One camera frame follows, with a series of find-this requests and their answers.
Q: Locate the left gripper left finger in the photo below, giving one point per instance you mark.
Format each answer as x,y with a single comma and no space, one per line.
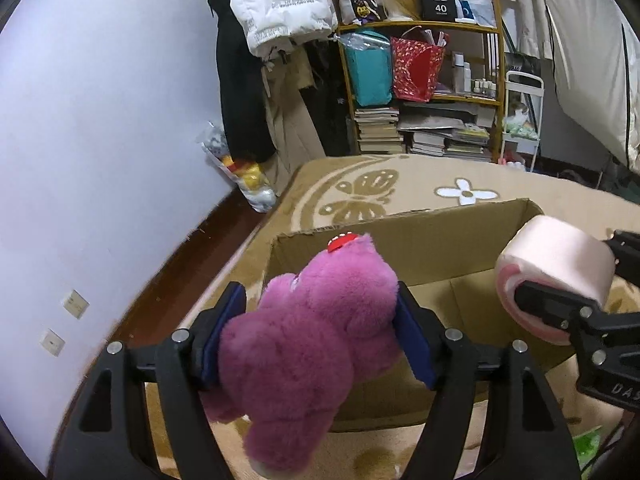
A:
108,434

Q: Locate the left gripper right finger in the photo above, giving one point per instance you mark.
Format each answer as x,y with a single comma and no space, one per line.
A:
525,435

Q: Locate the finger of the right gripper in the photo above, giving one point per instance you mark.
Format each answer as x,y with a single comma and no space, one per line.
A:
625,246
555,315

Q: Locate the pale pink cushion roll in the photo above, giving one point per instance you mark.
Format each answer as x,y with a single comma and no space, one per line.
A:
551,252

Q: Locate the pink plush bear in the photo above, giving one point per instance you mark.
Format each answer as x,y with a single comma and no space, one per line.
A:
290,364

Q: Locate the green tissue pack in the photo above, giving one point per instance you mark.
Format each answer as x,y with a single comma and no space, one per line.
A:
586,446

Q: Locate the open cardboard box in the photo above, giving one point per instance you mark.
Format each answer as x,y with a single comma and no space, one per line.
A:
445,259

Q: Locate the white metal cart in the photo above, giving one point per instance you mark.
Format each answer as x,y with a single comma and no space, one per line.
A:
522,121

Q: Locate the plastic bag of toys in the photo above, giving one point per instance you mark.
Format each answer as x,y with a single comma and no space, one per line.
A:
247,176

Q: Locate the white curtain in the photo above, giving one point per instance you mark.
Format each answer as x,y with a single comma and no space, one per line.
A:
595,56

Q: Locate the black hanging coat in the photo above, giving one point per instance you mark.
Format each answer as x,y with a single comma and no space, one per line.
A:
243,109

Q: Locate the wooden bookshelf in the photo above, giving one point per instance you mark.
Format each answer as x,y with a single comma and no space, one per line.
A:
471,71

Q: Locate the stack of books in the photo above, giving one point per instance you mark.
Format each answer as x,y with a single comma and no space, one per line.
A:
377,130

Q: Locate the red gift bag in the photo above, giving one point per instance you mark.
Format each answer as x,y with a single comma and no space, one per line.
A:
417,59

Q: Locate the black box numbered 40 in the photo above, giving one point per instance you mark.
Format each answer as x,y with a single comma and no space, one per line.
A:
438,10

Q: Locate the teal bag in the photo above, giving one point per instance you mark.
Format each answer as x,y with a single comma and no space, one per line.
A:
369,63

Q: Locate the white puffer jacket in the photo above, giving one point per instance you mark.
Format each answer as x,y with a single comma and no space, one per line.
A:
275,26

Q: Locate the upper wall socket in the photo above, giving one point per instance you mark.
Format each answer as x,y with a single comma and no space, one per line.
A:
75,304

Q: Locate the wall socket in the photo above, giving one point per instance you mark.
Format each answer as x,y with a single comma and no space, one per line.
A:
75,304
52,343

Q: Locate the lower wall socket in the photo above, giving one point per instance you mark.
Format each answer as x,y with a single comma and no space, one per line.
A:
52,343

